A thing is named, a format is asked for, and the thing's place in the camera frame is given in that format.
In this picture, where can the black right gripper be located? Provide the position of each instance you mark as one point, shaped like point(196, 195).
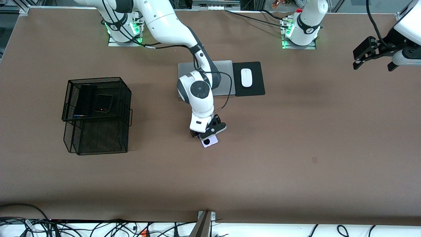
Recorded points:
point(194, 134)

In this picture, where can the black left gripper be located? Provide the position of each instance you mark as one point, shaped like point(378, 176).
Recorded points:
point(385, 47)

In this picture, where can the lilac flip phone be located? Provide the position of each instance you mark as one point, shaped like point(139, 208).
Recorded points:
point(212, 141)

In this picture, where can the small black flip phone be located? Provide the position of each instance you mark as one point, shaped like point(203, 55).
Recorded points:
point(103, 102)

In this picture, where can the tall black smartphone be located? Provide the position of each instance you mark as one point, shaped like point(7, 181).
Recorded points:
point(84, 100)

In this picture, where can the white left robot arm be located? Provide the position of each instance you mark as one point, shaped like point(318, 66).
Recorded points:
point(309, 23)

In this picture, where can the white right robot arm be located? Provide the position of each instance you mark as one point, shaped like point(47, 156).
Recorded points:
point(164, 23)

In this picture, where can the silver laptop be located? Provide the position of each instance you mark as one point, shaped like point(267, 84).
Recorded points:
point(225, 75)

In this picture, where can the white computer mouse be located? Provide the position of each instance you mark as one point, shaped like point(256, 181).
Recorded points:
point(246, 79)

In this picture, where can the black mouse pad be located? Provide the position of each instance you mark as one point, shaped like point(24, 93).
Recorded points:
point(258, 79)

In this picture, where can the grey power strip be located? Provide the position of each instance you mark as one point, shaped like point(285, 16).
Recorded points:
point(215, 5)

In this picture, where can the aluminium frame rail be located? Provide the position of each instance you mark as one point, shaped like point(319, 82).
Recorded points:
point(26, 10)
point(399, 14)

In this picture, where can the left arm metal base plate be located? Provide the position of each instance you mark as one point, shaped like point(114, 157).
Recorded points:
point(309, 47)

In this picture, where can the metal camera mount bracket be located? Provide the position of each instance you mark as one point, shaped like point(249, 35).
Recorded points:
point(204, 227)

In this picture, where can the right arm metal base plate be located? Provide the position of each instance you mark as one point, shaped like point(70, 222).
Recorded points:
point(115, 44)

